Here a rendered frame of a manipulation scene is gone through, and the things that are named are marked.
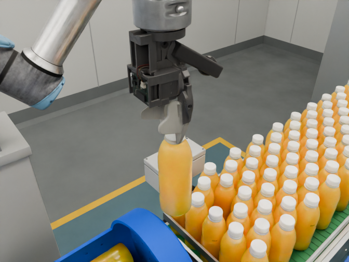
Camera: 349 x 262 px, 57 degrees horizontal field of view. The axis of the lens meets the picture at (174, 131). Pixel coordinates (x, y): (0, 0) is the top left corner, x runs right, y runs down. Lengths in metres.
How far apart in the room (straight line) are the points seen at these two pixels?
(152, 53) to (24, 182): 0.95
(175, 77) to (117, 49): 3.29
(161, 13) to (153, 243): 0.44
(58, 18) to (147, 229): 0.74
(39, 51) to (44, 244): 0.85
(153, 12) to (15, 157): 0.90
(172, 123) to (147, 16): 0.19
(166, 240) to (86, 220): 1.75
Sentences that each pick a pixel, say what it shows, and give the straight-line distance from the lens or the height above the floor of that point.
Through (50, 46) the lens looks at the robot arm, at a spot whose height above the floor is 1.43.
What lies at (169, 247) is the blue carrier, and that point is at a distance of 0.69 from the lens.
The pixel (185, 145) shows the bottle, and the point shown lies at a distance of 0.62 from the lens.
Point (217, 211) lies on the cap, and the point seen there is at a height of 1.11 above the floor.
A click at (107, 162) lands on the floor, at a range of 2.86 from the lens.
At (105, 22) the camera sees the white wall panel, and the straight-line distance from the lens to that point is 3.65.
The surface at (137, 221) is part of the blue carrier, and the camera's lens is 0.73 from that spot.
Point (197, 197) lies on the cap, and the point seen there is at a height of 1.11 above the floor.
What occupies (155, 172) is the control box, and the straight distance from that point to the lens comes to 1.06.
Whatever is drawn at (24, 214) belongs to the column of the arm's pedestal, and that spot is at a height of 0.79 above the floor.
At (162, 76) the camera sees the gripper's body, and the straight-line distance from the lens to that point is 0.51.
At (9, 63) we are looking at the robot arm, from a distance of 1.19.
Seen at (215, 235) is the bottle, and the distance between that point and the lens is 0.95.
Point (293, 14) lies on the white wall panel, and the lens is 5.31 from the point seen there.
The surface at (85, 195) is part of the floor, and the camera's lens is 2.60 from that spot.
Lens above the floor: 1.79
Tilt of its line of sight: 34 degrees down
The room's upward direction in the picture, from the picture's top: straight up
